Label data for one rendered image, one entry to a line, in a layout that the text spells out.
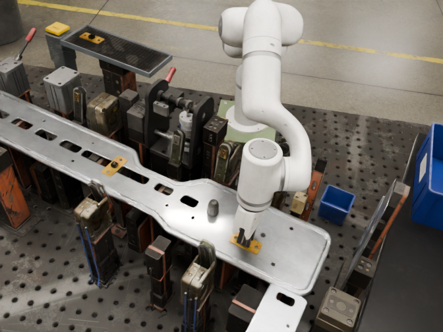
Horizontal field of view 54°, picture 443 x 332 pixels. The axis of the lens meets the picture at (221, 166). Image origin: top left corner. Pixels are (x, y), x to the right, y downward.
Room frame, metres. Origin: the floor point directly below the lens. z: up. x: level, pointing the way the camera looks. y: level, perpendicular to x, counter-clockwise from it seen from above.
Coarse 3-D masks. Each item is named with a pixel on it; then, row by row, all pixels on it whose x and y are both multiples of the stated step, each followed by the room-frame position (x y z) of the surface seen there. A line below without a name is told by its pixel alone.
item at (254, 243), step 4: (232, 236) 0.68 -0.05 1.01; (232, 240) 0.67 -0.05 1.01; (236, 240) 0.67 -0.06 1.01; (252, 240) 0.68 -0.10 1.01; (236, 244) 0.66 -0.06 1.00; (240, 244) 0.66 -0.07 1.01; (252, 244) 0.66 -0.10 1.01; (256, 244) 0.66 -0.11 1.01; (260, 244) 0.67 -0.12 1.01; (244, 248) 0.65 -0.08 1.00; (248, 248) 0.65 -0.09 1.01; (252, 248) 0.65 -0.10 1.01; (260, 248) 0.65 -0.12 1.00; (252, 252) 0.64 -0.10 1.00; (256, 252) 0.64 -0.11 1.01
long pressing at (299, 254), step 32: (0, 96) 1.18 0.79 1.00; (0, 128) 1.02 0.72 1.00; (32, 128) 1.03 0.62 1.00; (64, 128) 1.05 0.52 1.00; (64, 160) 0.91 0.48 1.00; (128, 160) 0.93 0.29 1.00; (128, 192) 0.80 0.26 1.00; (160, 192) 0.82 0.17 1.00; (192, 192) 0.83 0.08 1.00; (224, 192) 0.84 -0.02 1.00; (160, 224) 0.71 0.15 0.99; (192, 224) 0.72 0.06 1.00; (224, 224) 0.73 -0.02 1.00; (288, 224) 0.75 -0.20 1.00; (224, 256) 0.62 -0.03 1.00; (256, 256) 0.63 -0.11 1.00; (288, 256) 0.64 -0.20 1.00; (320, 256) 0.65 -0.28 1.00; (288, 288) 0.55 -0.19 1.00
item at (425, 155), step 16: (432, 128) 1.03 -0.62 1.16; (432, 144) 0.96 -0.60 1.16; (416, 160) 1.02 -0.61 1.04; (432, 160) 1.03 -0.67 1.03; (416, 176) 0.94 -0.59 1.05; (432, 176) 0.96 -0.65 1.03; (416, 192) 0.86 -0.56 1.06; (432, 192) 0.77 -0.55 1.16; (416, 208) 0.79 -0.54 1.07; (432, 208) 0.77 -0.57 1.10; (432, 224) 0.76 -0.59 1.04
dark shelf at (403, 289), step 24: (408, 168) 0.99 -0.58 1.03; (408, 216) 0.79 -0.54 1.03; (384, 240) 0.70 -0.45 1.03; (408, 240) 0.71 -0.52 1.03; (432, 240) 0.72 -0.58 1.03; (384, 264) 0.63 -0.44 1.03; (408, 264) 0.63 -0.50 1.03; (432, 264) 0.64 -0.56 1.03; (384, 288) 0.56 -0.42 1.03; (408, 288) 0.56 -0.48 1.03; (432, 288) 0.57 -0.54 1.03; (360, 312) 0.50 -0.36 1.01; (384, 312) 0.49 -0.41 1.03; (408, 312) 0.50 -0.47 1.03; (432, 312) 0.51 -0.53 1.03
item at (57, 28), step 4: (52, 24) 1.42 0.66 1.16; (56, 24) 1.42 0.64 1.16; (60, 24) 1.43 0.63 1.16; (64, 24) 1.43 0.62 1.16; (48, 28) 1.39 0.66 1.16; (52, 28) 1.39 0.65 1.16; (56, 28) 1.40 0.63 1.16; (60, 28) 1.40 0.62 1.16; (64, 28) 1.40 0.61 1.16; (68, 28) 1.42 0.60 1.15; (52, 32) 1.38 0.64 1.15; (56, 32) 1.37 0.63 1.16; (60, 32) 1.38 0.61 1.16
